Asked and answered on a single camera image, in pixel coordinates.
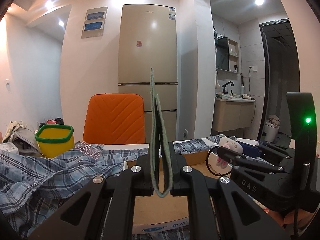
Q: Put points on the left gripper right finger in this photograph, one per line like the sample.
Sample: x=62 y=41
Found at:
x=218 y=208

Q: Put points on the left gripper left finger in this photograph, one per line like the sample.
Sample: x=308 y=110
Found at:
x=104 y=208

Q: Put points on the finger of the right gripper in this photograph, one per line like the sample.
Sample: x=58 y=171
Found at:
x=267 y=152
x=241 y=161

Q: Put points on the pink plush toy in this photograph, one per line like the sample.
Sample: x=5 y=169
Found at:
x=231 y=149

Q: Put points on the green felt pouch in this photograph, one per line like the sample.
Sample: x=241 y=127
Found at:
x=159 y=151

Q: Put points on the person's right hand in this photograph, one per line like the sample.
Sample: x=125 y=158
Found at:
x=303 y=218

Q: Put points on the bathroom vanity cabinet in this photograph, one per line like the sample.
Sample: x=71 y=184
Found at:
x=232 y=114

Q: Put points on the cardboard tray box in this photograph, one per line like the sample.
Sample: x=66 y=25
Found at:
x=154 y=214

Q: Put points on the white hair dryer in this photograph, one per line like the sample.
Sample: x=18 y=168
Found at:
x=247 y=97

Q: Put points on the floral patterned cloth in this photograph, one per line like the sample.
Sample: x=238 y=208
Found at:
x=92 y=151

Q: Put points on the blue plaid shirt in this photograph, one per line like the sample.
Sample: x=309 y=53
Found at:
x=33 y=188

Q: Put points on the yellow green-rimmed bin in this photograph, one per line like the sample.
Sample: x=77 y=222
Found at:
x=54 y=140

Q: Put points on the orange chair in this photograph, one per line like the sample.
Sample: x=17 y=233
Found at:
x=115 y=119

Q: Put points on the bathroom mirror cabinet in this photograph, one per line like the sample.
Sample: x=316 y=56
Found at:
x=227 y=54

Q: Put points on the pile of beige cloth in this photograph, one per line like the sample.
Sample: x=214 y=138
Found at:
x=23 y=137

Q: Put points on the white paper box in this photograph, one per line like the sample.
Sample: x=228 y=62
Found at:
x=9 y=147

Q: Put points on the beige refrigerator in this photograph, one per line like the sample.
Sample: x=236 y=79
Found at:
x=148 y=52

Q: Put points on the wall electrical panel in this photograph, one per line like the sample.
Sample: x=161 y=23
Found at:
x=94 y=22

